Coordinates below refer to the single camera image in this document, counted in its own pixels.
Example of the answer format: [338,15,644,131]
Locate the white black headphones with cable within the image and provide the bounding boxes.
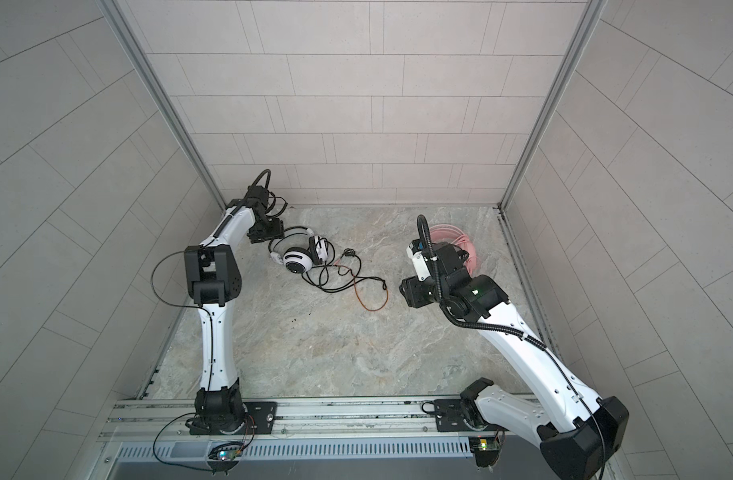
[268,226,389,313]

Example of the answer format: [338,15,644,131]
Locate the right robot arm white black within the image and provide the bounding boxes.
[399,215,629,479]

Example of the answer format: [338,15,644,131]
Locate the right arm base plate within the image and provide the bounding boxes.
[430,398,500,433]

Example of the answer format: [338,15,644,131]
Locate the white vent grille strip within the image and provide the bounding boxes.
[118,437,472,464]

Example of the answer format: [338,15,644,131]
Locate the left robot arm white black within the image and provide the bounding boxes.
[176,169,284,435]

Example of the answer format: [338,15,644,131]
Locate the right circuit board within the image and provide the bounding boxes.
[468,436,502,469]

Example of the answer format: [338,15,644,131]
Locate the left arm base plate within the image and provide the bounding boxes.
[186,401,278,435]

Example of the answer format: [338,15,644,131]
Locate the left circuit board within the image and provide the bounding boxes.
[208,441,244,463]

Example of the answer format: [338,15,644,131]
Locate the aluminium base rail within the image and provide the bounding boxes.
[98,386,599,443]

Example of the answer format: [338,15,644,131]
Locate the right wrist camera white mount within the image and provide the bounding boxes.
[406,239,431,282]

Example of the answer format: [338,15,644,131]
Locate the circuit board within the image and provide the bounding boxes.
[208,441,244,463]
[468,436,502,469]

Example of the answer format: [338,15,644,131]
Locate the pink headphones with cable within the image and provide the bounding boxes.
[429,224,478,276]

